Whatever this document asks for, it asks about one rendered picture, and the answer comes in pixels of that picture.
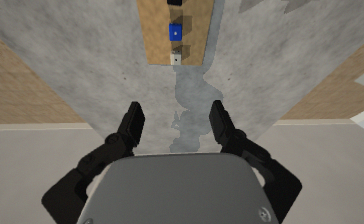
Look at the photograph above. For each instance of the blue die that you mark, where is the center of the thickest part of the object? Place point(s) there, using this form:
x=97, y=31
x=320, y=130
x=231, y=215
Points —
x=175, y=31

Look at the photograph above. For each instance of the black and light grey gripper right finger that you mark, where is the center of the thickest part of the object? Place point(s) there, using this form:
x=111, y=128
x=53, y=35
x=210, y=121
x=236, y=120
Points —
x=281, y=186

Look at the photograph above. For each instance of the tan mat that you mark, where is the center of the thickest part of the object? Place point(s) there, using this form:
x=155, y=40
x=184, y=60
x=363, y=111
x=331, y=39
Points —
x=155, y=17

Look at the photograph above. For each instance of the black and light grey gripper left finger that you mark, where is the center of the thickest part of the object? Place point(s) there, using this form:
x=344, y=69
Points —
x=66, y=199

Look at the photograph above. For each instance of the white die with black pips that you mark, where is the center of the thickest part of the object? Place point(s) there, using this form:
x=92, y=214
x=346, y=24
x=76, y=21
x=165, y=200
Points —
x=176, y=57

